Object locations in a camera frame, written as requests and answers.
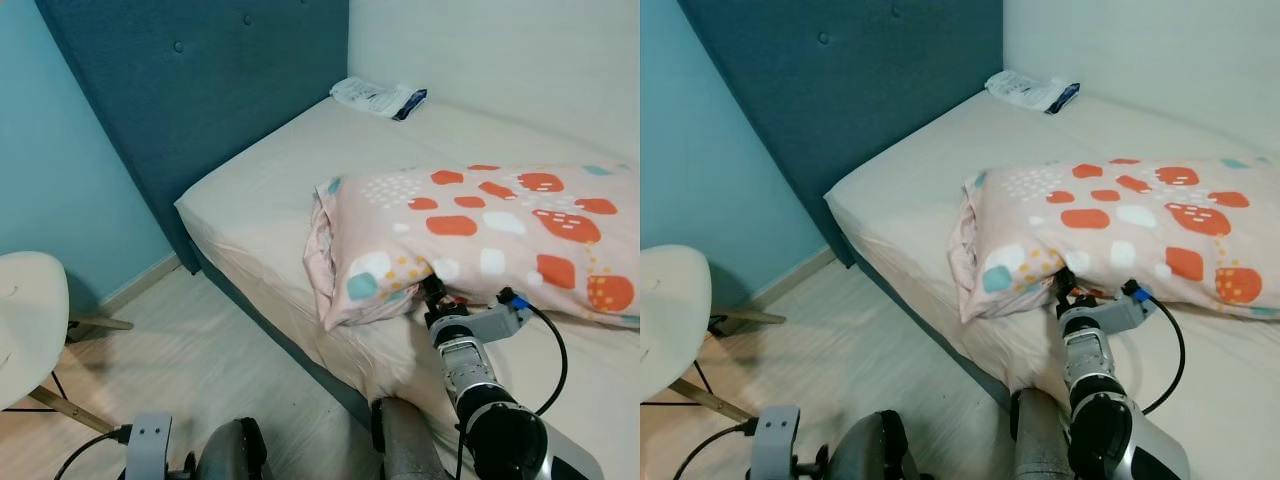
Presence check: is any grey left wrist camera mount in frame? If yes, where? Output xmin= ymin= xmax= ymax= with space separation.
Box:
xmin=749 ymin=404 xmax=802 ymax=480
xmin=124 ymin=411 xmax=174 ymax=480

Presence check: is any white plastic packet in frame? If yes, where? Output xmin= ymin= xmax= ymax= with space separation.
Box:
xmin=330 ymin=76 xmax=428 ymax=122
xmin=985 ymin=69 xmax=1081 ymax=115

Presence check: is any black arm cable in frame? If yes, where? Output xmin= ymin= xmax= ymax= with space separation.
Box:
xmin=1121 ymin=279 xmax=1188 ymax=417
xmin=498 ymin=287 xmax=570 ymax=418
xmin=53 ymin=426 xmax=133 ymax=480
xmin=671 ymin=420 xmax=757 ymax=480

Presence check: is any cream bed mattress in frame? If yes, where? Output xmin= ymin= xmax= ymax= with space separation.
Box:
xmin=824 ymin=88 xmax=1280 ymax=480
xmin=175 ymin=95 xmax=641 ymax=480

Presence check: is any white chair with wooden legs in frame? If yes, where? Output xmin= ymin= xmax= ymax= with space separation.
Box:
xmin=640 ymin=244 xmax=787 ymax=426
xmin=0 ymin=250 xmax=135 ymax=437

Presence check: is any pink pillow with orange spots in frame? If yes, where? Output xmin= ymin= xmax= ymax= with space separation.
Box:
xmin=304 ymin=164 xmax=641 ymax=332
xmin=948 ymin=158 xmax=1280 ymax=324

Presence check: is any white skirting board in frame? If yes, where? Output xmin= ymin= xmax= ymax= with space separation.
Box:
xmin=748 ymin=246 xmax=839 ymax=307
xmin=98 ymin=253 xmax=184 ymax=313

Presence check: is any blue upholstered bed frame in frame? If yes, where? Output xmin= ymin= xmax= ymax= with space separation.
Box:
xmin=677 ymin=0 xmax=1013 ymax=406
xmin=35 ymin=0 xmax=377 ymax=429

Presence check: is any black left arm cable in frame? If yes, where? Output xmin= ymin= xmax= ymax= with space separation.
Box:
xmin=53 ymin=426 xmax=133 ymax=480
xmin=671 ymin=420 xmax=757 ymax=480

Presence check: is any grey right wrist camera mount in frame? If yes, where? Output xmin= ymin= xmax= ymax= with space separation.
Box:
xmin=1057 ymin=287 xmax=1153 ymax=338
xmin=428 ymin=296 xmax=534 ymax=348

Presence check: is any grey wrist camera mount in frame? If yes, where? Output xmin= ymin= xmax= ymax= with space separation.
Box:
xmin=124 ymin=411 xmax=174 ymax=480
xmin=749 ymin=404 xmax=802 ymax=480
xmin=1057 ymin=287 xmax=1153 ymax=338
xmin=428 ymin=296 xmax=534 ymax=348

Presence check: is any grey right robot leg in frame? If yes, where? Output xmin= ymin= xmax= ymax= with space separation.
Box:
xmin=371 ymin=396 xmax=449 ymax=480
xmin=1008 ymin=387 xmax=1073 ymax=480

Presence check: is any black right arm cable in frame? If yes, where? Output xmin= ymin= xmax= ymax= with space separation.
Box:
xmin=1121 ymin=279 xmax=1188 ymax=417
xmin=498 ymin=287 xmax=570 ymax=418

